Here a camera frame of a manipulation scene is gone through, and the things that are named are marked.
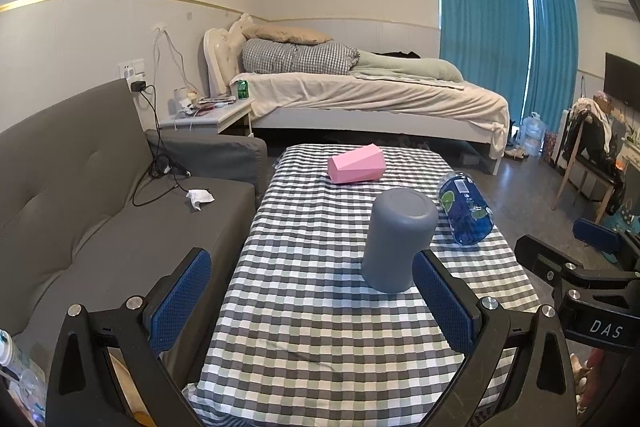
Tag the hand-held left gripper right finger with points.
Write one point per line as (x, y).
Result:
(445, 302)

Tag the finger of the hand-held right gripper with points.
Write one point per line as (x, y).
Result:
(597, 234)
(542, 259)

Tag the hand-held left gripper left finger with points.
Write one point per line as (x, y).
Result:
(180, 302)

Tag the grey cup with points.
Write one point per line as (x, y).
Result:
(397, 237)

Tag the pink faceted cup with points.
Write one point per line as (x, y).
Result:
(356, 164)

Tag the wooden chair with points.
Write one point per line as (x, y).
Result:
(590, 169)

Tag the blue plastic water bottle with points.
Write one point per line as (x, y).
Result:
(465, 207)

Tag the crumpled white tissue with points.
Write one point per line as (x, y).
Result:
(199, 198)

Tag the clothes heap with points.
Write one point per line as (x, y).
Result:
(592, 127)

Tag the pair of shoes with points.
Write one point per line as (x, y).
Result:
(514, 153)

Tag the large water jug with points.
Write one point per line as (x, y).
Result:
(531, 137)

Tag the checkered tablecloth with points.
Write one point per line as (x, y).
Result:
(310, 282)

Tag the grey sofa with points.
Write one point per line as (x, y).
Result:
(75, 207)

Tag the black television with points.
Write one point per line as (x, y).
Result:
(622, 74)

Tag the narrow teal curtain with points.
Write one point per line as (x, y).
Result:
(552, 52)

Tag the white nightstand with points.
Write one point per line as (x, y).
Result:
(220, 117)

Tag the white bed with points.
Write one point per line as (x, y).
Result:
(380, 99)

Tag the black charger plug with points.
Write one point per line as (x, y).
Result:
(138, 86)

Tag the green drink can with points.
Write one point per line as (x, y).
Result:
(242, 90)

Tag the pale green blanket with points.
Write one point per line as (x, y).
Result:
(415, 67)

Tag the wide teal curtain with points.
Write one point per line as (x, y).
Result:
(482, 27)

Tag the checkered quilt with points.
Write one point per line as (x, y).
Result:
(300, 57)

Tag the beige pillow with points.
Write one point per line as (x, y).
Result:
(287, 34)

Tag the white wall outlet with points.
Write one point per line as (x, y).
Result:
(131, 68)

